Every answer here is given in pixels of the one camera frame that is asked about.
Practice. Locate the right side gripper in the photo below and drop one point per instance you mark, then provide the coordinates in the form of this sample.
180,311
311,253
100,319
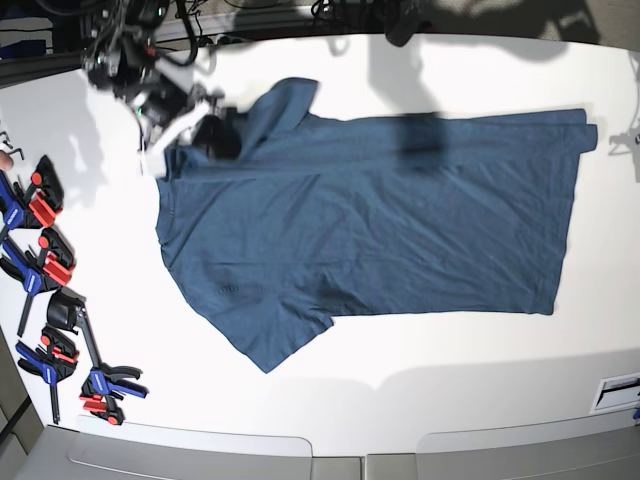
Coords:
166,112

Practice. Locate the blue T-shirt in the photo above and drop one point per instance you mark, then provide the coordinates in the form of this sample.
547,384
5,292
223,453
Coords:
306,219

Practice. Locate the robot arm on right side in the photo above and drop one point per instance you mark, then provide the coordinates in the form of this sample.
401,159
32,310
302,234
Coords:
124,59

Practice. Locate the blue red clamp top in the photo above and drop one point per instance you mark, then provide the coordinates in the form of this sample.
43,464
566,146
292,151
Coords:
33,208

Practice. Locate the blue red clamp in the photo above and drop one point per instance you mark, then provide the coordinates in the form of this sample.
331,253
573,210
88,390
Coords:
105,385
53,361
33,208
49,271

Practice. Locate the metal hex key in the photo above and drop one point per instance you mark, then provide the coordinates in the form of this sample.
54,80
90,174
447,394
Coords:
8,148

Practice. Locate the blue red clamp bottom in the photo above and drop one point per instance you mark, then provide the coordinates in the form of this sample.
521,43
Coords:
105,385

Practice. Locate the grey chair left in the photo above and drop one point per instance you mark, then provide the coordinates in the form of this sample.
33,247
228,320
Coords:
66,454

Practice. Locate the grey chair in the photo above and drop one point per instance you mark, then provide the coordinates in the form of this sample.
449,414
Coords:
66,454
596,447

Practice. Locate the white label sticker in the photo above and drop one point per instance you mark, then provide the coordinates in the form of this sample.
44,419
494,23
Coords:
616,394

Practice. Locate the grey chair right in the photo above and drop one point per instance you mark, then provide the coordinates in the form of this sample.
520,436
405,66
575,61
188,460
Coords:
596,447

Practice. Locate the right side wrist camera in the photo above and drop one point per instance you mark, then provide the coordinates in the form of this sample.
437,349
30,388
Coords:
152,162

